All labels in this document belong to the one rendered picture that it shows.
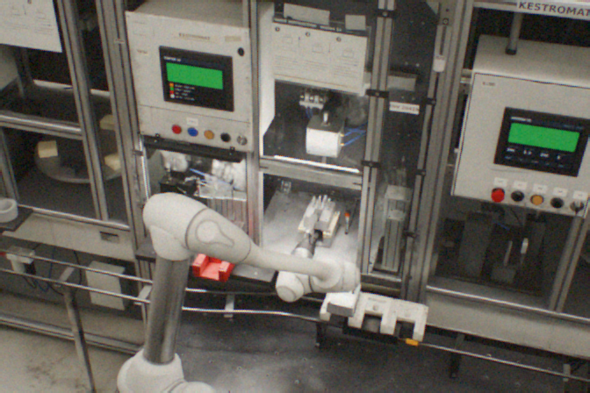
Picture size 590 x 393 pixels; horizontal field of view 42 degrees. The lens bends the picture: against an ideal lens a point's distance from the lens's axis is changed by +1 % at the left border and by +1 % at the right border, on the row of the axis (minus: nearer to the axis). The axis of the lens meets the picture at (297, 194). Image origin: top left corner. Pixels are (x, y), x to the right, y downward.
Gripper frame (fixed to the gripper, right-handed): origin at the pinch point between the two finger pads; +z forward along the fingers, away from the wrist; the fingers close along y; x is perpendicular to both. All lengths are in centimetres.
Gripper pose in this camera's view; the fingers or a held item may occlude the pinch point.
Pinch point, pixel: (316, 222)
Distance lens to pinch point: 291.0
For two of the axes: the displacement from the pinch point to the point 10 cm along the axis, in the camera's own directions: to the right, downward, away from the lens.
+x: -9.6, -1.8, 2.1
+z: 2.7, -5.7, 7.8
